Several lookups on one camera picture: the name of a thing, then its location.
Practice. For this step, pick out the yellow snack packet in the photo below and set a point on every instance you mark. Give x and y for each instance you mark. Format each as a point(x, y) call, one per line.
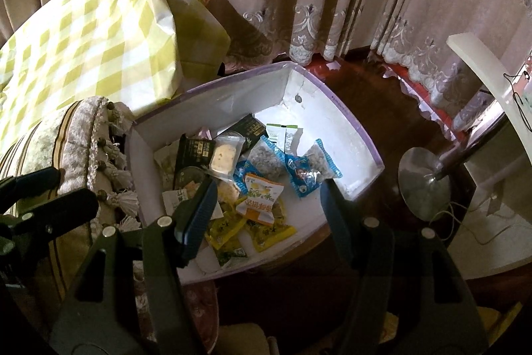
point(270, 232)
point(224, 232)

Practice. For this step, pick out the dark green snack packet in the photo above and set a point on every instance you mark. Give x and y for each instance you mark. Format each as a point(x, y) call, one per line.
point(230, 255)

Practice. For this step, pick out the pink floral cloth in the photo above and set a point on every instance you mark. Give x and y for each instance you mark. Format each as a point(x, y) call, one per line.
point(199, 313)

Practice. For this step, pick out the blue clear nut packet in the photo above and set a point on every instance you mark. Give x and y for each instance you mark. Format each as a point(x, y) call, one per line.
point(301, 176)
point(322, 159)
point(262, 161)

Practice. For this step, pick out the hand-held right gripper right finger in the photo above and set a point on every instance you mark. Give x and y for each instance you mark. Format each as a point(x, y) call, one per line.
point(338, 226)

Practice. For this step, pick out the yellow white checked tablecloth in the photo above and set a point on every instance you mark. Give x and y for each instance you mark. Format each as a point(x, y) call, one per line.
point(83, 39)

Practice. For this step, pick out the white table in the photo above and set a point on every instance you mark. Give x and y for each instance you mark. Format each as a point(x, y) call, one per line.
point(478, 59)

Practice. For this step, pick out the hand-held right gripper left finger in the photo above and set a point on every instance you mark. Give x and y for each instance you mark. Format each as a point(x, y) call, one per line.
point(197, 222)

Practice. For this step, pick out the clear biscuit packet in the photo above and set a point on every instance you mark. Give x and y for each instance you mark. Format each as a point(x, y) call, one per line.
point(226, 157)
point(228, 193)

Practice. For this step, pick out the beige object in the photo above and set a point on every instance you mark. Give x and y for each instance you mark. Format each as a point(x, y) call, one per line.
point(245, 340)

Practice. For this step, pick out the orange white snack packet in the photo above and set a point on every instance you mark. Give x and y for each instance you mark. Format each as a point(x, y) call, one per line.
point(259, 201)

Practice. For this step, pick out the white green snack packet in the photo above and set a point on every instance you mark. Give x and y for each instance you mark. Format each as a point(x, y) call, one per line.
point(284, 134)

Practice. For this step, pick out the cream printed snack packet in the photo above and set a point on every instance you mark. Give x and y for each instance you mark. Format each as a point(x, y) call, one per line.
point(176, 201)

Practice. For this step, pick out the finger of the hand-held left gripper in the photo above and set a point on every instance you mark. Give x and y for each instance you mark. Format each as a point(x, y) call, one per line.
point(33, 179)
point(50, 217)

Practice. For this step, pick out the small black snack packet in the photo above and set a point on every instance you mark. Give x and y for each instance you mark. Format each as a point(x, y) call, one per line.
point(247, 128)

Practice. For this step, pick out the pink snack packet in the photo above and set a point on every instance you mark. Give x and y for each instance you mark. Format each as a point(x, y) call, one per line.
point(203, 133)

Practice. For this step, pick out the large black snack packet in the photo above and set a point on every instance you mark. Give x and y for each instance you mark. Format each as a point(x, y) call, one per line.
point(193, 153)

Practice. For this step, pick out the white storage box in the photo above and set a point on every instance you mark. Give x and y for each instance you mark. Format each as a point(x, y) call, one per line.
point(332, 122)

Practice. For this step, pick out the silver round stand base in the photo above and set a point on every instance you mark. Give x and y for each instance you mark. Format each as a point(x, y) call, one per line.
point(419, 180)

